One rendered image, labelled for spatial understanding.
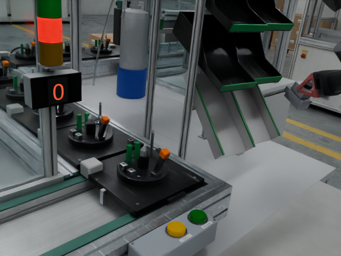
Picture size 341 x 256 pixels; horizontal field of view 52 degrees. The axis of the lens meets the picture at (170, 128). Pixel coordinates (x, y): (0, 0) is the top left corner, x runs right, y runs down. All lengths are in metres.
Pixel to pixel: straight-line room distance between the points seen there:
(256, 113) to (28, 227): 0.79
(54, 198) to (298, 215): 0.69
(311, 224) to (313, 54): 4.07
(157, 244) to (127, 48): 1.22
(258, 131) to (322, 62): 3.84
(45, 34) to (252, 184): 0.78
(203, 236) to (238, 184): 0.40
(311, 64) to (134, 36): 3.59
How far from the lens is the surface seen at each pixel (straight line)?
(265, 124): 1.24
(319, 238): 1.06
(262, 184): 1.22
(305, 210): 1.16
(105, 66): 2.24
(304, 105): 1.07
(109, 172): 0.95
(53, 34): 0.80
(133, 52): 1.79
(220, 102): 1.13
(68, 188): 0.95
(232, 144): 1.09
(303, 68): 5.11
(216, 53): 1.13
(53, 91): 0.83
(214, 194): 0.93
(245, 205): 1.09
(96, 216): 0.89
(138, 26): 1.77
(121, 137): 1.15
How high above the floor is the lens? 1.46
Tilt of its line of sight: 23 degrees down
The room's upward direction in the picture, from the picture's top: 6 degrees clockwise
